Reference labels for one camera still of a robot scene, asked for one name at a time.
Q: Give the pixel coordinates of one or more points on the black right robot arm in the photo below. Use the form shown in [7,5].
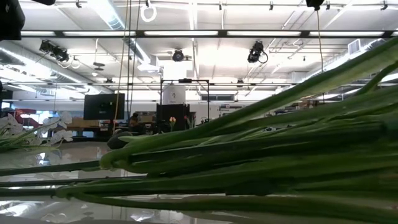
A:
[315,3]

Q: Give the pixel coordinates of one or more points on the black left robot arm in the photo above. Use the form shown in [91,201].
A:
[11,18]

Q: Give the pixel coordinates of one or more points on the black table frame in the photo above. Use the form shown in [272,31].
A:
[90,139]

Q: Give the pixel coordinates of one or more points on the cardboard box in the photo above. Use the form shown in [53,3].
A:
[84,122]

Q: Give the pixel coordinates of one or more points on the pink tulip in background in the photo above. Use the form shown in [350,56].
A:
[172,119]

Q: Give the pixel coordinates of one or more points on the black stand frame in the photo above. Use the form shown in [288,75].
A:
[185,81]

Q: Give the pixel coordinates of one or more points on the black box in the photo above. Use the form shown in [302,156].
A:
[172,116]

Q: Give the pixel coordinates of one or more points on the person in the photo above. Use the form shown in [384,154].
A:
[135,123]

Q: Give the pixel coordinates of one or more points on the white plastic drum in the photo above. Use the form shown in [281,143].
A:
[174,93]

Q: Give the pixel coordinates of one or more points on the red flower bunch green stems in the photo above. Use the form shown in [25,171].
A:
[248,149]

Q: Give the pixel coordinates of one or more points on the white flower spray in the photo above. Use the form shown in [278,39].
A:
[62,135]

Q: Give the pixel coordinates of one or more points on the red metal frame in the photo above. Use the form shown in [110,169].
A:
[26,116]

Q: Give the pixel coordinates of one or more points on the black monitor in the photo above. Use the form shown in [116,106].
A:
[104,107]

